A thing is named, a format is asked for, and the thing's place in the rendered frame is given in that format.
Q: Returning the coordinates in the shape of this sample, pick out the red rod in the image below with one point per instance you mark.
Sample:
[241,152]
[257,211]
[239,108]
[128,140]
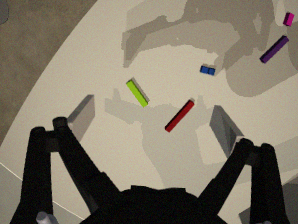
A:
[182,112]

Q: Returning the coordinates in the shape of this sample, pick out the lime green rod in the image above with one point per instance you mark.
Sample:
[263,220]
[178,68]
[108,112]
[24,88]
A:
[139,96]

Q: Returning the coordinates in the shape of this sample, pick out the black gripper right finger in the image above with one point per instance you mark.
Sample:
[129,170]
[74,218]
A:
[267,201]

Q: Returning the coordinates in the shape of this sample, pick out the purple rod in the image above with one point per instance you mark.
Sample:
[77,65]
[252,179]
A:
[274,49]

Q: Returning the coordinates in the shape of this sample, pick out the short magenta rod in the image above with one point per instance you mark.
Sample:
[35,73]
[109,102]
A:
[288,19]

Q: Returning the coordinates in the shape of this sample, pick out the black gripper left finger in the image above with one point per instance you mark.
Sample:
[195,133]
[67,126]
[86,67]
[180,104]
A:
[95,187]

